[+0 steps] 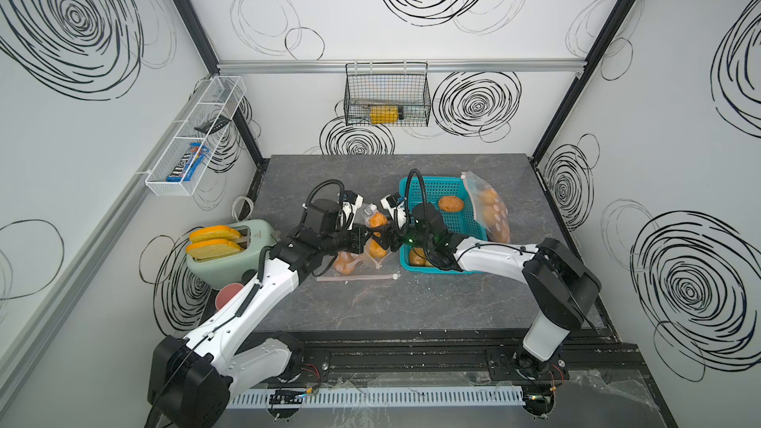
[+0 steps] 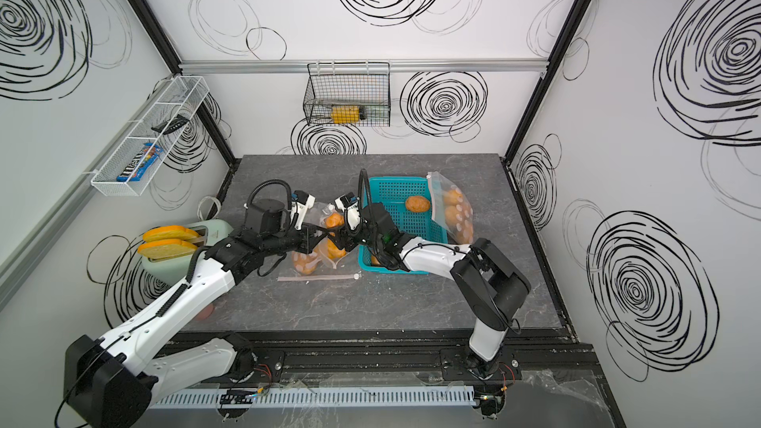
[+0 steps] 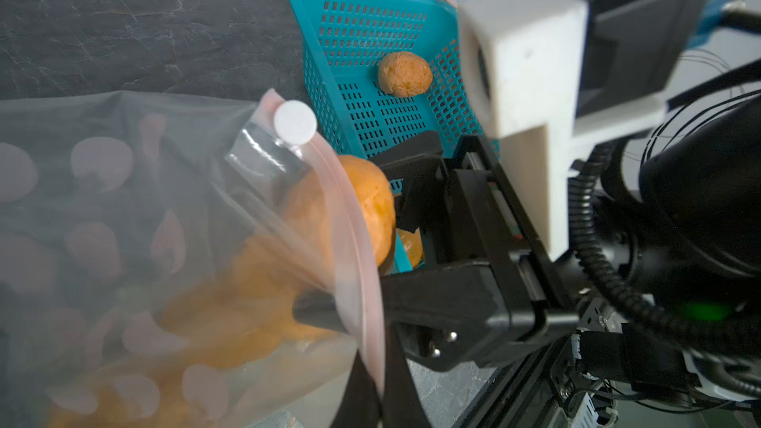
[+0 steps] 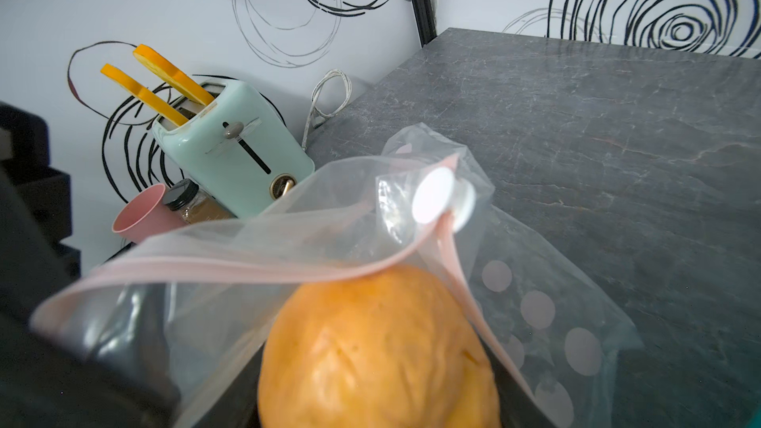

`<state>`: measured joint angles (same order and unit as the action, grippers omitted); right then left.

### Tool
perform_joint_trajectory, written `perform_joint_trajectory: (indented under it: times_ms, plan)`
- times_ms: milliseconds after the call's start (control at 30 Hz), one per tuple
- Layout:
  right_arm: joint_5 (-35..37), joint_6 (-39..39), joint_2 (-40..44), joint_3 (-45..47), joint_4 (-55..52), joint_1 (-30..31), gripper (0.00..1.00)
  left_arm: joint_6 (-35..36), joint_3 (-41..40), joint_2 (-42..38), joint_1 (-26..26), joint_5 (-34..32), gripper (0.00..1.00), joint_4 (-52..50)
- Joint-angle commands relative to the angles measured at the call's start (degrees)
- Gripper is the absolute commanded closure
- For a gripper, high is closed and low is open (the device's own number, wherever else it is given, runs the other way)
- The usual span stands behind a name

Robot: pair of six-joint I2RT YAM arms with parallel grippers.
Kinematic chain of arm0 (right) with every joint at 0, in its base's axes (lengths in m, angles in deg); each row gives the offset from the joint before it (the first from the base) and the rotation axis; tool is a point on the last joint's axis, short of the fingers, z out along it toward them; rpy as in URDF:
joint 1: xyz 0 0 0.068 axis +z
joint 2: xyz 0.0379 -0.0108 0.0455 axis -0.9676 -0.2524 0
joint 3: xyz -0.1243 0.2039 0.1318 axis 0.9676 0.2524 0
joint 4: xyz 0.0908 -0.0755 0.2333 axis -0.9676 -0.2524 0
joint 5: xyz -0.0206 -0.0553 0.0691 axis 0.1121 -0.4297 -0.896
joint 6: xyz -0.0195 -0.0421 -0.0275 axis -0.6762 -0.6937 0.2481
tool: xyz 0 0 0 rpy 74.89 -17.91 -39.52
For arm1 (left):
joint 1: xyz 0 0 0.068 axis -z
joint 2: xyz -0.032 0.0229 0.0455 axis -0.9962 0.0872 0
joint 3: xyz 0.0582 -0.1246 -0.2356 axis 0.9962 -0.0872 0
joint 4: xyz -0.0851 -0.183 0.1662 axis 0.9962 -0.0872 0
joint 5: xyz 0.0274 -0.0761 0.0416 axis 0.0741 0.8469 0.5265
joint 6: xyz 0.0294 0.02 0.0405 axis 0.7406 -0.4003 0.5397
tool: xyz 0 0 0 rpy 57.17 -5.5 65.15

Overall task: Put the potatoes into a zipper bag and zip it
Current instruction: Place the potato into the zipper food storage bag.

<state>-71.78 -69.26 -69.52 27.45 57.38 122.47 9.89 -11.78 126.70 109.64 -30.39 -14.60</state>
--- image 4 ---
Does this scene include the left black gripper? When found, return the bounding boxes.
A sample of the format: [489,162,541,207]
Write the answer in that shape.
[0,284,263,428]

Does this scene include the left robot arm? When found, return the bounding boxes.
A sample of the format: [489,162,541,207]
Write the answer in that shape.
[1,104,261,427]

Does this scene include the red cup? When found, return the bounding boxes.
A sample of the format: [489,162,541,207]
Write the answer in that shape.
[112,183,186,245]

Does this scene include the brown spice jar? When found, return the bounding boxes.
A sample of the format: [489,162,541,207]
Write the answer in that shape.
[163,178,235,225]

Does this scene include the mint green toaster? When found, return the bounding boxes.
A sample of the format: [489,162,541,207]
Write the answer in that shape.
[152,77,315,218]

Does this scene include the potato large middle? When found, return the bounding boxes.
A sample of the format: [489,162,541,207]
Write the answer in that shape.
[258,266,501,427]

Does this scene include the lower toast slice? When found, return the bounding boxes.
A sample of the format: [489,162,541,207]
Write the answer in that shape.
[101,63,187,127]

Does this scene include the toast slice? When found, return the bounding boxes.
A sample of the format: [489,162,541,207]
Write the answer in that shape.
[133,45,214,106]
[101,63,187,127]

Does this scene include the upper toast slice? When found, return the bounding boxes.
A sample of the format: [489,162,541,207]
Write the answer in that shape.
[133,45,214,106]

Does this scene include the white toaster cable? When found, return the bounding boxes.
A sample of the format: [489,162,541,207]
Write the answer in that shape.
[299,68,355,151]

